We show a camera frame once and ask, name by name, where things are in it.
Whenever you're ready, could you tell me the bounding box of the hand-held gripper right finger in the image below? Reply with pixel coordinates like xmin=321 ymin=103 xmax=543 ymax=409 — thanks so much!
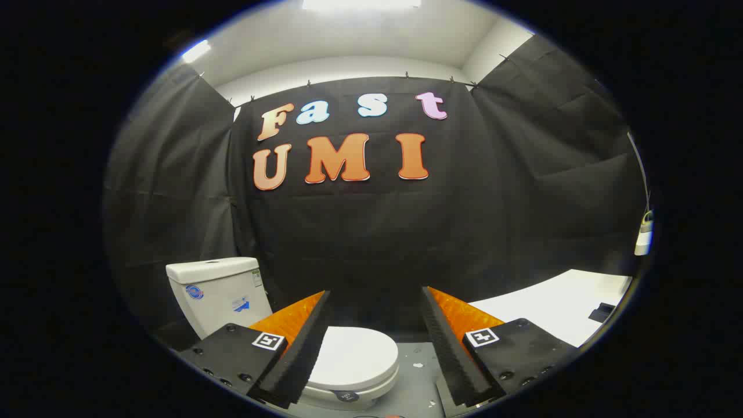
xmin=421 ymin=286 xmax=581 ymax=407

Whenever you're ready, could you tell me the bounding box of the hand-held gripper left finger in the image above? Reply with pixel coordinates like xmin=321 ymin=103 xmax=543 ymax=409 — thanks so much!
xmin=177 ymin=290 xmax=333 ymax=410

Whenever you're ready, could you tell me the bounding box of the white toilet tank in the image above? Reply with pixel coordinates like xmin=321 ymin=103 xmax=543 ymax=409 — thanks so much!
xmin=165 ymin=257 xmax=273 ymax=340

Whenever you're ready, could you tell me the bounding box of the ceiling light panel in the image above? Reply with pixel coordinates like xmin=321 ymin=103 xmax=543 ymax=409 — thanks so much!
xmin=182 ymin=39 xmax=211 ymax=63
xmin=302 ymin=0 xmax=421 ymax=10

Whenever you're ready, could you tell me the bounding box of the white cabinet with drawers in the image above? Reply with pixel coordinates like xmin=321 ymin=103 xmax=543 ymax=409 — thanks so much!
xmin=467 ymin=269 xmax=632 ymax=348

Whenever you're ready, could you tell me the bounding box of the white toilet lid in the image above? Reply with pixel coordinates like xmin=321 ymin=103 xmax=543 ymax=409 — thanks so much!
xmin=313 ymin=326 xmax=400 ymax=391

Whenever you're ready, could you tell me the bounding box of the white toilet bowl with seat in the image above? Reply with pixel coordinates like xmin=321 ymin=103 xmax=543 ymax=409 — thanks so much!
xmin=299 ymin=372 xmax=400 ymax=412

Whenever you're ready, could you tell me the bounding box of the black backdrop cloth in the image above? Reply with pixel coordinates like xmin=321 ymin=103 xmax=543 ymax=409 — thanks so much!
xmin=103 ymin=35 xmax=651 ymax=349

